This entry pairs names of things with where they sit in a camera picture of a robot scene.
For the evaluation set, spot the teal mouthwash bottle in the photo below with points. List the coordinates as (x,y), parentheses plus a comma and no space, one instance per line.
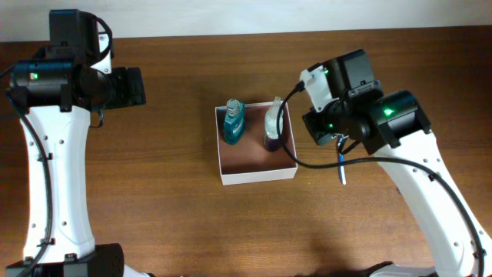
(234,121)

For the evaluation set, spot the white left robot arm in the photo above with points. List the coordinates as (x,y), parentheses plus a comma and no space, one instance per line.
(54,96)

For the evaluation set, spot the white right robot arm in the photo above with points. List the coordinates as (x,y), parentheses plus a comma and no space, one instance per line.
(397,135)

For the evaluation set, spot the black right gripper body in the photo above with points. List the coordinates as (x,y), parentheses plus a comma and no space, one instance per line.
(327,121)

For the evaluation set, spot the blue white toothbrush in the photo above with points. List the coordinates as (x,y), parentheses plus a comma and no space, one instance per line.
(340,158)

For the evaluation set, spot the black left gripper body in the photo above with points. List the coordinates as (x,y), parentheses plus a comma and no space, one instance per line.
(122,91)

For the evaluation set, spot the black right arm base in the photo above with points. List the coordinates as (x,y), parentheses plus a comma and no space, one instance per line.
(389,269)

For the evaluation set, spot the clear spray bottle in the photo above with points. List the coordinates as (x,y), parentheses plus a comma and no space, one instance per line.
(273,126)

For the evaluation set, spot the white cardboard box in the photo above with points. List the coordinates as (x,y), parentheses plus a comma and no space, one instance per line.
(248,160)

